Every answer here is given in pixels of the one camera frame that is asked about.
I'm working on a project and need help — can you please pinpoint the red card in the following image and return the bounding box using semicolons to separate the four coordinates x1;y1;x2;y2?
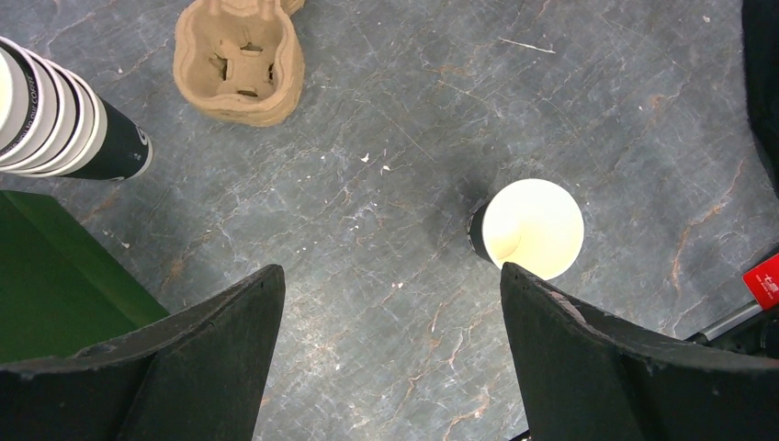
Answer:
742;254;779;311

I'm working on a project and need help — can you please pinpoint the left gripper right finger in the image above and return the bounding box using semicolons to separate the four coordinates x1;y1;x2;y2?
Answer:
500;264;778;440

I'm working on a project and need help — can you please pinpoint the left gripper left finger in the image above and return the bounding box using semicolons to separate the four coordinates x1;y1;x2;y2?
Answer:
1;265;286;440

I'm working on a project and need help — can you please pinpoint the green box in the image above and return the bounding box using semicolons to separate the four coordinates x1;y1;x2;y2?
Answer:
1;190;168;363

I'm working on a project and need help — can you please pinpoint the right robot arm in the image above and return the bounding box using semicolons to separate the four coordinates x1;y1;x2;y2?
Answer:
686;301;778;359

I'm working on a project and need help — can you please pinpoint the black cloth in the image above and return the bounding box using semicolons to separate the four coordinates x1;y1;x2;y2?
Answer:
741;0;778;191

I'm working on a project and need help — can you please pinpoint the black paper coffee cup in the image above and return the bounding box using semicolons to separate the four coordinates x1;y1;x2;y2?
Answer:
467;178;585;280

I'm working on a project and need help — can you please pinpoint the cardboard cup carrier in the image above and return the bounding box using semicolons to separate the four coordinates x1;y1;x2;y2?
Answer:
172;0;305;127

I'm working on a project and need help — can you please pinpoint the stack of paper cups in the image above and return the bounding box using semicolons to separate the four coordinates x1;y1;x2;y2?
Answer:
1;38;153;181

